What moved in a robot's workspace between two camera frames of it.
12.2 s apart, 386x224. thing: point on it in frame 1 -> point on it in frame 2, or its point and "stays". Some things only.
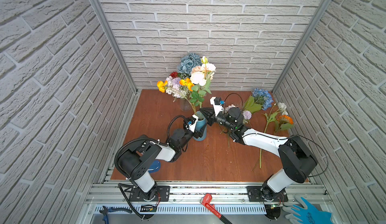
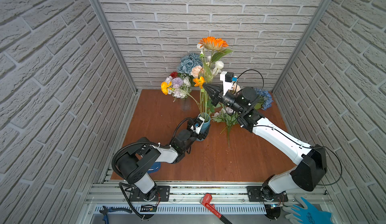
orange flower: (283, 122) -> (216, 45)
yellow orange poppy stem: (162, 85) -> (199, 82)
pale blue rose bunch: (188, 62) stays
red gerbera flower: (174, 74) stays
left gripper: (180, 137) stays
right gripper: (210, 113) -> (216, 90)
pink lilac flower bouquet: (174, 88) stays
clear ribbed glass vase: (184, 105) stays
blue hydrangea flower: (265, 96) stays
